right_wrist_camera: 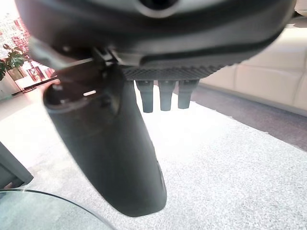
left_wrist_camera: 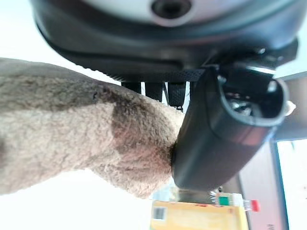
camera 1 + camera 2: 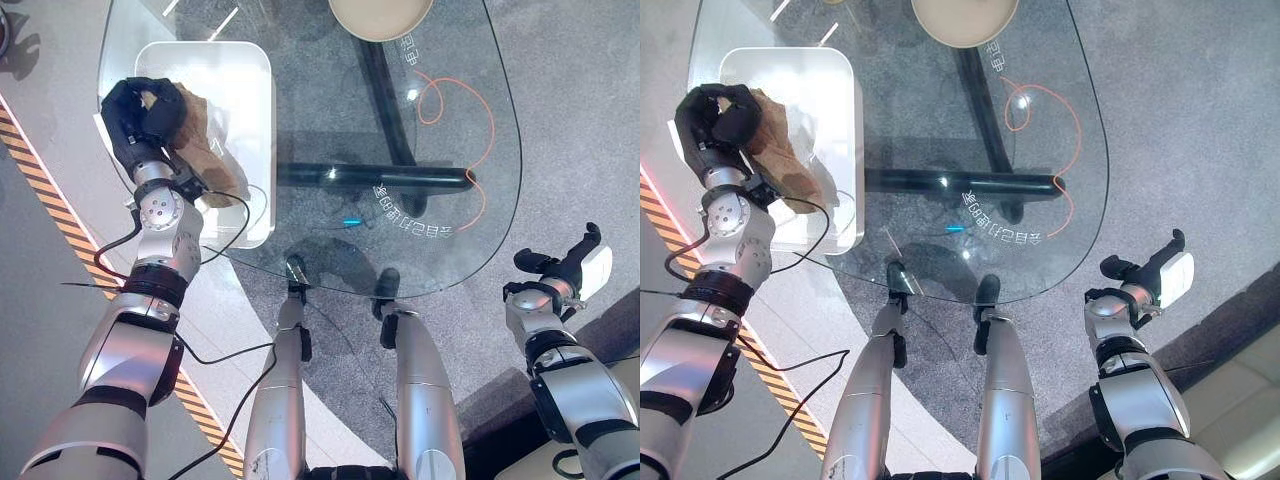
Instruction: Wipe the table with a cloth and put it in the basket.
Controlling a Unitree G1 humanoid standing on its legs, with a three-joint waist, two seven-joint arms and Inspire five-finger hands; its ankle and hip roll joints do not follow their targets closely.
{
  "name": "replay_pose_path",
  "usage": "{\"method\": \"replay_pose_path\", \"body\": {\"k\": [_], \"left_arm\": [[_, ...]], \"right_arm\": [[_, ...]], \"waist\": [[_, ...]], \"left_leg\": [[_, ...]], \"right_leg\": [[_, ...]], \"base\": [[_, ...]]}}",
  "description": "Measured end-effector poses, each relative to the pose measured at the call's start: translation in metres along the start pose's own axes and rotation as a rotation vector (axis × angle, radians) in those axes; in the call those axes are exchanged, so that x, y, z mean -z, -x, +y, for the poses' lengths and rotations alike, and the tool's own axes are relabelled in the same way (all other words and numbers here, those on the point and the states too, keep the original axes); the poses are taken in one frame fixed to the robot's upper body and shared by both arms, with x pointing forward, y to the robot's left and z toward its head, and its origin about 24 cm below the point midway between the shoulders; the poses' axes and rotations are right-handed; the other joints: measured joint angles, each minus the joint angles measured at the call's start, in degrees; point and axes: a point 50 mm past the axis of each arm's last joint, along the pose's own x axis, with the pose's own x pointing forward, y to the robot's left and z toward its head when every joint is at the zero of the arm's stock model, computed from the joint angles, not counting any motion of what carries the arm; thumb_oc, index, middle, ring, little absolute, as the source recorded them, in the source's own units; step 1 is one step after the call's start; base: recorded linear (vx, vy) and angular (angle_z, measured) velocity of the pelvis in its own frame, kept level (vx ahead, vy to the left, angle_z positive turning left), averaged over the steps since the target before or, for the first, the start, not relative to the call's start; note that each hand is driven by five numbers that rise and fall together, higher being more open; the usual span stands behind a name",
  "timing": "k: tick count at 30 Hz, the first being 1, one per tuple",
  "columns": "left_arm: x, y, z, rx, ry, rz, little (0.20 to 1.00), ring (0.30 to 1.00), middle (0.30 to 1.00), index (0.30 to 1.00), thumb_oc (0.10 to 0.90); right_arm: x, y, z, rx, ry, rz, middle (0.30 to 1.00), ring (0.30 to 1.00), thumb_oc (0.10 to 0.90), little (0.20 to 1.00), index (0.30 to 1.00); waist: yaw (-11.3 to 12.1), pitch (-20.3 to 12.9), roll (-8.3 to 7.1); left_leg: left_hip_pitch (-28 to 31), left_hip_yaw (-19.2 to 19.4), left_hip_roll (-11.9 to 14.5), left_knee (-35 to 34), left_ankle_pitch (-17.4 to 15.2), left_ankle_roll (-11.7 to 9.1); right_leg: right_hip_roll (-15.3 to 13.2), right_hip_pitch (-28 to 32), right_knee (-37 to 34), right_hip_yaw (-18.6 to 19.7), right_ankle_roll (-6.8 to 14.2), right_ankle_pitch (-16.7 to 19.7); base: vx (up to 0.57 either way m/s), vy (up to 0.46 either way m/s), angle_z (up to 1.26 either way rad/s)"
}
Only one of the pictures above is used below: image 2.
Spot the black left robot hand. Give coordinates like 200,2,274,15
28,0,303,192

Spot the beige fleece cloth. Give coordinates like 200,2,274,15
0,57,186,200

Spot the plastic bottle with red cap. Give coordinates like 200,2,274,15
214,191,261,213

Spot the yellow cardboard box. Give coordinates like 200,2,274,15
150,200,249,230

